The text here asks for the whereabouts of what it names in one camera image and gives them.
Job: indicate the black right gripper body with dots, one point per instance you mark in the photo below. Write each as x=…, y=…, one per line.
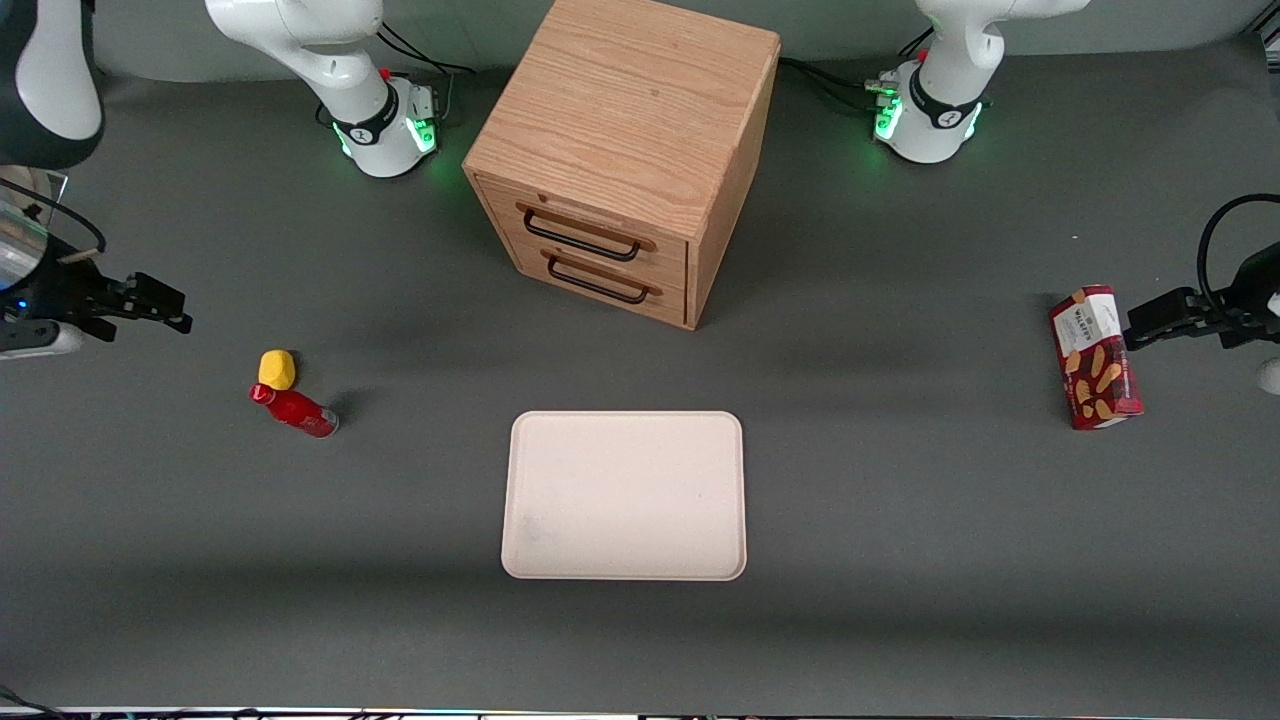
x=62, y=290

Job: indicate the yellow toy lemon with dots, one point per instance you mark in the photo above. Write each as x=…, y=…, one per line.
x=277, y=369

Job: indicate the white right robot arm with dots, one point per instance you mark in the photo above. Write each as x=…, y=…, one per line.
x=340, y=60

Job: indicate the dark grey table mat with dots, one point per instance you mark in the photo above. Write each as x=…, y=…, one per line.
x=900, y=550

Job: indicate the red shortbread cookie box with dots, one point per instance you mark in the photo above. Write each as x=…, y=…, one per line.
x=1095, y=360

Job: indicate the aluminium frame rail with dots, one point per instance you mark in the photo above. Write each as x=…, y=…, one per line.
x=1265, y=42

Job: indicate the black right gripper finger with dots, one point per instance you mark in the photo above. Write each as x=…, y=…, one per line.
x=165, y=322
x=155, y=295

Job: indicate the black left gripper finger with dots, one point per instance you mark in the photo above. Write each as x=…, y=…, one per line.
x=1175, y=335
x=1170, y=312

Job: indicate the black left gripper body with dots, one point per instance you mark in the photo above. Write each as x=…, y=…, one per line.
x=1243, y=307

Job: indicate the wooden drawer front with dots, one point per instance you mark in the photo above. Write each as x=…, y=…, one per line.
x=670, y=305
x=500, y=205

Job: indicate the red coke bottle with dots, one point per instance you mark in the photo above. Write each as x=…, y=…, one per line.
x=295, y=408

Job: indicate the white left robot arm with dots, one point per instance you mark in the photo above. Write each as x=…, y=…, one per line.
x=945, y=110

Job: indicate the beige plastic tray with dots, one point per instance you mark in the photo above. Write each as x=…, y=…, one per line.
x=625, y=495

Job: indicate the wooden drawer cabinet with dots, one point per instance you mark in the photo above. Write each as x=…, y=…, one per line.
x=630, y=100

